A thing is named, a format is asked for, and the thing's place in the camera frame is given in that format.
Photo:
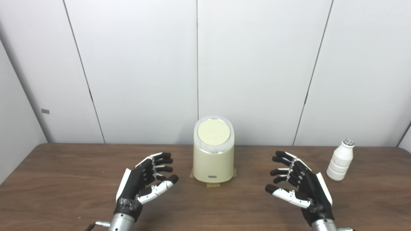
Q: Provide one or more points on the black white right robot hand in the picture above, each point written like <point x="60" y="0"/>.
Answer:
<point x="311" y="189"/>

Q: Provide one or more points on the cream-colored round bin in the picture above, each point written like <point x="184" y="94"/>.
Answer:
<point x="213" y="165"/>

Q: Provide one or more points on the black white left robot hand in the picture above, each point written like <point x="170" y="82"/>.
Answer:
<point x="133" y="184"/>

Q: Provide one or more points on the small white plastic bottle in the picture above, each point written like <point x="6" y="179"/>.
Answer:
<point x="341" y="160"/>

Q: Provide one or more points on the cream round bin lid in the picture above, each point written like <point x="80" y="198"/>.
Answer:
<point x="214" y="131"/>

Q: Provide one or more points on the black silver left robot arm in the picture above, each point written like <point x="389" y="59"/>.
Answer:
<point x="121" y="223"/>

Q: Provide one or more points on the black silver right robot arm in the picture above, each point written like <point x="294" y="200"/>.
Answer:
<point x="323" y="225"/>

